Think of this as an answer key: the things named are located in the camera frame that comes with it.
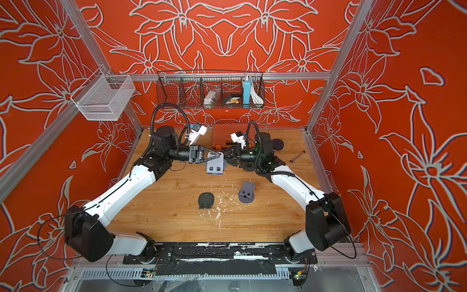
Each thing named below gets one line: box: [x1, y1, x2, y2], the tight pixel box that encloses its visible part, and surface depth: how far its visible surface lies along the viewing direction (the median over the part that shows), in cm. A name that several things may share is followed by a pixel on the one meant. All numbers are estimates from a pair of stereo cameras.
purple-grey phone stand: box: [205, 151, 228, 176], surface depth 65 cm
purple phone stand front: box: [238, 180, 256, 204], surface depth 87 cm
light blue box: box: [242, 78, 252, 109], surface depth 90 cm
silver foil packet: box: [203, 88, 221, 109], surface depth 93 cm
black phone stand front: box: [197, 192, 215, 210], surface depth 89 cm
